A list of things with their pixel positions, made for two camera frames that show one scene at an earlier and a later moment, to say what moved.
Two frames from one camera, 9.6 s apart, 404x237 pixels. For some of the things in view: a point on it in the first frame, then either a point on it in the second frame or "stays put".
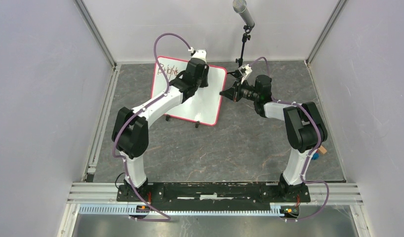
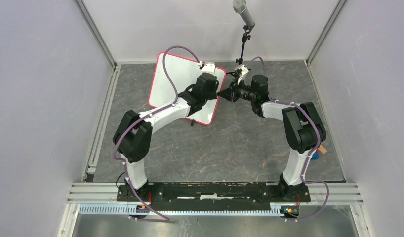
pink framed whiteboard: x=204 y=106 stays put
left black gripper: x=204 y=83 to x=213 y=95
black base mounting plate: x=212 y=197 stays put
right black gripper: x=233 y=94 stays put
